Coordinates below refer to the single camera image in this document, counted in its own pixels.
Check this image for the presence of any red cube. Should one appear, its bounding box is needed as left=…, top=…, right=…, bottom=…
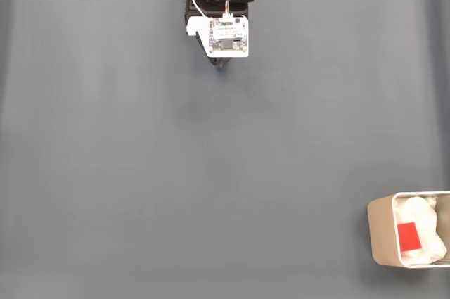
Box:
left=397, top=222, right=422, bottom=253

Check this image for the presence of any beige metal tin box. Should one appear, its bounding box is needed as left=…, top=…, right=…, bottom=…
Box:
left=366, top=191, right=450, bottom=269

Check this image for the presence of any dark blue table mat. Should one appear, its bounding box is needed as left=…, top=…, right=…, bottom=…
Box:
left=0, top=0, right=450, bottom=299

